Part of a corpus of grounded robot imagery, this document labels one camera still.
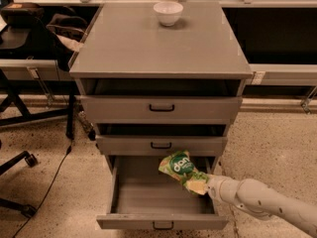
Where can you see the grey bottom drawer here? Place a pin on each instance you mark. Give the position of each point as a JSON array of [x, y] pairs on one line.
[[144, 198]]

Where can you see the grey middle drawer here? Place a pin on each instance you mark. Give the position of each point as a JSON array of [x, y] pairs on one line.
[[161, 139]]

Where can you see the green rice chip bag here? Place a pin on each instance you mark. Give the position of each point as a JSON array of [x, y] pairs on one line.
[[179, 166]]

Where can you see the white ceramic bowl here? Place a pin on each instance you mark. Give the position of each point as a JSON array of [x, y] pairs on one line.
[[168, 12]]

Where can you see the grey top drawer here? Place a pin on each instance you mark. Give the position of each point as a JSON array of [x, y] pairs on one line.
[[158, 101]]

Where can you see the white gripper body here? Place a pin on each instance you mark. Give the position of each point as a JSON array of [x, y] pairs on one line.
[[216, 188]]

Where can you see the grey drawer cabinet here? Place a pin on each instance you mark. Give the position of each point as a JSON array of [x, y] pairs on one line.
[[127, 41]]

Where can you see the grey drawer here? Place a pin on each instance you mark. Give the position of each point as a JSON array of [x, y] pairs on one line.
[[144, 198], [161, 139], [158, 101]]

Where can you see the black desk frame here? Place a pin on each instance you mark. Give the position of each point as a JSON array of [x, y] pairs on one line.
[[35, 100]]

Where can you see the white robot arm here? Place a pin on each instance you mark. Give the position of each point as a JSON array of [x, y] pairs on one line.
[[259, 200]]

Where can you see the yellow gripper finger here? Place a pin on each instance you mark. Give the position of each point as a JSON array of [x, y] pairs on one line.
[[197, 186]]

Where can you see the black bag on chair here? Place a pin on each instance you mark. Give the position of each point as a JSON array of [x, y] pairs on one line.
[[69, 28]]

